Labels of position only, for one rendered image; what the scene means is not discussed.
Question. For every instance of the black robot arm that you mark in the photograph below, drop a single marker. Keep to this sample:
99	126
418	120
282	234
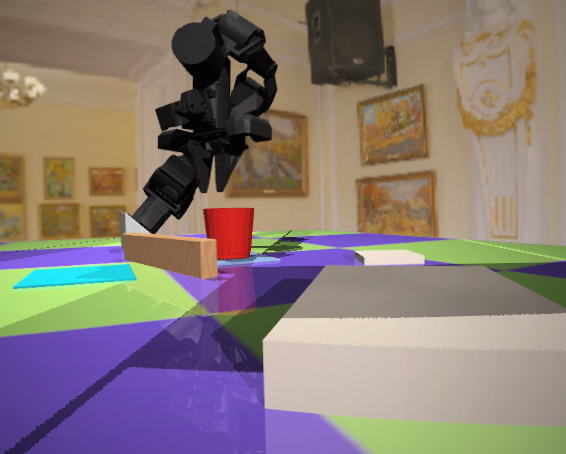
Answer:
202	48

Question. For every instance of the brown wooden block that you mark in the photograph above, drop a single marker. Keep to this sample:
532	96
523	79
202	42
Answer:
191	256

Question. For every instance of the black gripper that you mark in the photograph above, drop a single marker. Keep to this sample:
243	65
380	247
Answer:
227	147

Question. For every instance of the red cup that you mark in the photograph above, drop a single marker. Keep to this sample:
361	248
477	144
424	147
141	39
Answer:
232	229

